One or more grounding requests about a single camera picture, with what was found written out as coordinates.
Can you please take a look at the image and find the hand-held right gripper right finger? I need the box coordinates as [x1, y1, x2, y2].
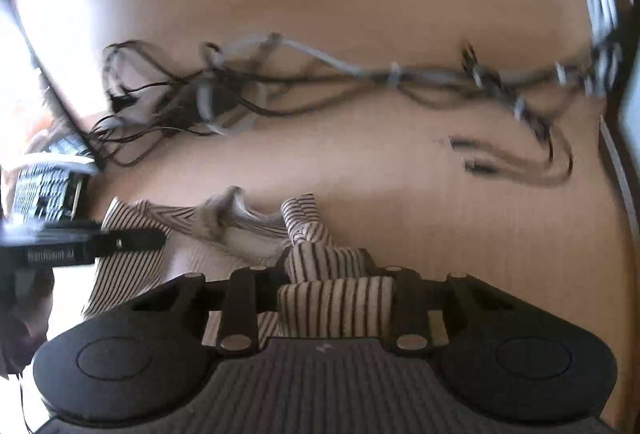
[356, 248, 527, 356]

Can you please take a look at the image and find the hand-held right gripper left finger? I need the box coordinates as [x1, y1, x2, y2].
[129, 247, 297, 356]

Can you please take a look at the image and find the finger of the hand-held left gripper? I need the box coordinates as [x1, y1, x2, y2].
[95, 228, 168, 261]

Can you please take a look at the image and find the striped white shirt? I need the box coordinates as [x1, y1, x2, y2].
[81, 186, 399, 346]

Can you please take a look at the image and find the laptop keyboard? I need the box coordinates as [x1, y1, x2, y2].
[7, 134, 100, 221]

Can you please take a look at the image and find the black cable tangle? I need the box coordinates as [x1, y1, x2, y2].
[89, 39, 396, 171]

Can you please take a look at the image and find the black cable with connectors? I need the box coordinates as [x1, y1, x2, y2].
[446, 43, 576, 188]

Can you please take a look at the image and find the long grey cable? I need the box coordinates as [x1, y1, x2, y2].
[196, 31, 601, 136]

